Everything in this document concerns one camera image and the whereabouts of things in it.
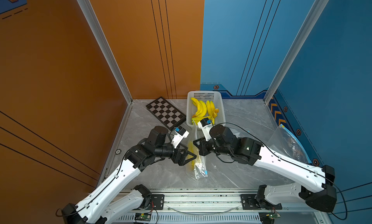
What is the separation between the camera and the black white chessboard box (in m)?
1.05

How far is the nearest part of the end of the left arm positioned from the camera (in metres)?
0.58

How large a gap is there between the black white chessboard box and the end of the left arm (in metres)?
0.42
